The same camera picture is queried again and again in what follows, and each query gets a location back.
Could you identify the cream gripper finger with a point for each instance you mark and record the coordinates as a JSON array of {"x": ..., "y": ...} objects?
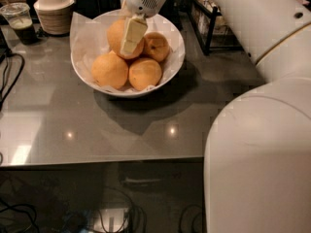
[{"x": 134, "y": 30}]

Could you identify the orange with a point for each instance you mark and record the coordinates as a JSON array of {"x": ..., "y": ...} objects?
[
  {"x": 109, "y": 69},
  {"x": 114, "y": 35},
  {"x": 156, "y": 46},
  {"x": 144, "y": 72}
]

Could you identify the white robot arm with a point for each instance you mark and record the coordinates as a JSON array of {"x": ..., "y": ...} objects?
[{"x": 257, "y": 163}]

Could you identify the white ceramic bowl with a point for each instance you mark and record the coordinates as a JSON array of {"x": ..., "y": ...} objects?
[{"x": 175, "y": 49}]

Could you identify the dark cylinder container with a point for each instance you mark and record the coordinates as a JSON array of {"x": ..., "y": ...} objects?
[{"x": 170, "y": 11}]

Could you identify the white paper liner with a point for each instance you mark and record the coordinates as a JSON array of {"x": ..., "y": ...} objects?
[{"x": 85, "y": 39}]

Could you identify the stack of paper bowls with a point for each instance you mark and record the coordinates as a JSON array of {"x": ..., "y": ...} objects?
[{"x": 55, "y": 15}]

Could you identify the plastic cup with drink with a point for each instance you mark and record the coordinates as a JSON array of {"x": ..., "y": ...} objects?
[{"x": 18, "y": 17}]

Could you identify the black wire snack basket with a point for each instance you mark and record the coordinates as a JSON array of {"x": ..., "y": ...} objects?
[{"x": 210, "y": 28}]

